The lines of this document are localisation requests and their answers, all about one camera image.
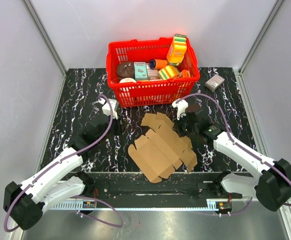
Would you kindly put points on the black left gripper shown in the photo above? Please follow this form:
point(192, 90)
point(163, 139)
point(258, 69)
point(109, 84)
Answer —
point(118, 131)

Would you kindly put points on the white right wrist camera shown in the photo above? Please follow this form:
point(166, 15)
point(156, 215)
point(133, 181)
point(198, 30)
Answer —
point(181, 105)

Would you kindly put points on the orange snack packet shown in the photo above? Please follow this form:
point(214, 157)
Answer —
point(183, 74)

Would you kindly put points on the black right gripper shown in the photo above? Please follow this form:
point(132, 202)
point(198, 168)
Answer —
point(177, 127)

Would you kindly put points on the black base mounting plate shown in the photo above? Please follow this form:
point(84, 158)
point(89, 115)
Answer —
point(202, 185)

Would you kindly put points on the brown round chocolate cake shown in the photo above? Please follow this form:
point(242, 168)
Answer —
point(126, 69)

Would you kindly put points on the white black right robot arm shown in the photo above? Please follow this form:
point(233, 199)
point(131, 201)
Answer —
point(269, 181)

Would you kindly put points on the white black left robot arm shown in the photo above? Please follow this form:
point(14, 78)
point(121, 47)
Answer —
point(26, 202)

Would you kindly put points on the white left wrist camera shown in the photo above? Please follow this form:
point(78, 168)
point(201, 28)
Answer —
point(107, 108)

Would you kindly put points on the white wrapped tissue pack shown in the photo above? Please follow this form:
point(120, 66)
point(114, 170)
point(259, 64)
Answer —
point(214, 82)

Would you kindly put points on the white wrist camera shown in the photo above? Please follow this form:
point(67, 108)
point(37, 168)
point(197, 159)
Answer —
point(181, 105)
point(107, 108)

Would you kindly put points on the tall orange sponge box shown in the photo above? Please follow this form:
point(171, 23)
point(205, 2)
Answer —
point(177, 50)

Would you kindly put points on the teal small carton box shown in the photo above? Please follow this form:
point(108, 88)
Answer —
point(140, 71)

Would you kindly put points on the red plastic shopping basket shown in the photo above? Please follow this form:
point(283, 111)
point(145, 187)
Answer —
point(149, 92)

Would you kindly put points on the yellow green sponge pack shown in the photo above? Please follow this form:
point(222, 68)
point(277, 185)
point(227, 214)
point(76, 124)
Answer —
point(168, 72)

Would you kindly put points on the pink small food box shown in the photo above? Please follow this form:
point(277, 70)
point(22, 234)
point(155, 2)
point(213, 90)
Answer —
point(152, 74)

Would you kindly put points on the brown cardboard box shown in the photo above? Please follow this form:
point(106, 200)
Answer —
point(161, 151)

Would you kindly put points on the orange cylindrical can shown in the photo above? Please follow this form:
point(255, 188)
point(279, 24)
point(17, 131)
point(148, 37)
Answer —
point(157, 64)

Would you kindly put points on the white round lid container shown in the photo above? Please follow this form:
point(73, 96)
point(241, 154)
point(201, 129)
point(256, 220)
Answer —
point(127, 80)

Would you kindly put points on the aluminium frame rail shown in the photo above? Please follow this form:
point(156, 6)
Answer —
point(153, 202)

